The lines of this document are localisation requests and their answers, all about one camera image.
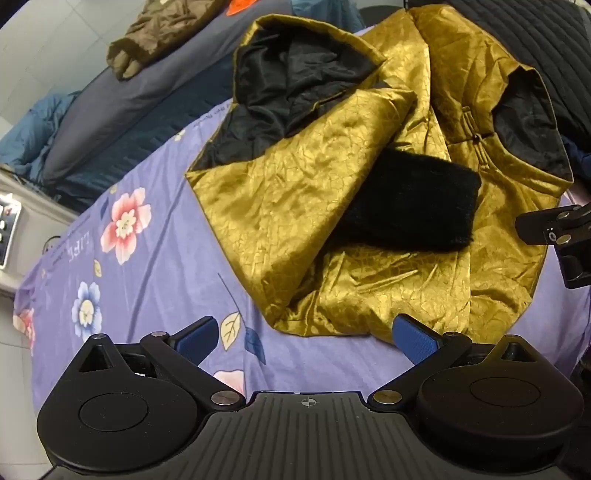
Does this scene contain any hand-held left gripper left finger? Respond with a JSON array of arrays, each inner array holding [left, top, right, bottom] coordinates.
[[76, 316, 246, 412]]

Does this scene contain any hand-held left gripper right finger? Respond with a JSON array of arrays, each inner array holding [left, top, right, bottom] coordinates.
[[368, 313, 549, 408]]

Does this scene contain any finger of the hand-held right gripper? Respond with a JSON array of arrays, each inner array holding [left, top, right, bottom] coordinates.
[[554, 241, 591, 290], [514, 203, 591, 246]]

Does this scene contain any gold jacket with black fur cuffs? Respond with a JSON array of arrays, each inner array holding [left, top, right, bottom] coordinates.
[[185, 4, 575, 344]]

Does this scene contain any navy cloth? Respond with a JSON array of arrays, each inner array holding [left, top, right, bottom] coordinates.
[[561, 136, 591, 186]]

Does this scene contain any purple floral bedsheet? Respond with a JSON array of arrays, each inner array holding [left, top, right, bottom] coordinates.
[[13, 99, 591, 411]]

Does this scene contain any black quilted garment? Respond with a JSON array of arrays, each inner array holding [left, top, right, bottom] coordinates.
[[443, 0, 591, 139]]

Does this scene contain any white cabinet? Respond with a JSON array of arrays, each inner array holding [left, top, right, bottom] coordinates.
[[0, 168, 82, 296]]

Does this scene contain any dark blue bed cover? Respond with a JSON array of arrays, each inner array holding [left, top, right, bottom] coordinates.
[[53, 0, 365, 215]]

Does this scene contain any white control device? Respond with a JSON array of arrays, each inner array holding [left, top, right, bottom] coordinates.
[[0, 187, 24, 269]]

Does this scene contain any grey bed blanket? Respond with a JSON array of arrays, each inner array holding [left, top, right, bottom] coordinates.
[[41, 0, 296, 185]]

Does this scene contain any blue duvet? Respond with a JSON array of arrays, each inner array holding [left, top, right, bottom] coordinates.
[[0, 90, 82, 179]]

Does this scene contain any brown jacket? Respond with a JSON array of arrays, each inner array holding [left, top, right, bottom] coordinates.
[[106, 0, 232, 82]]

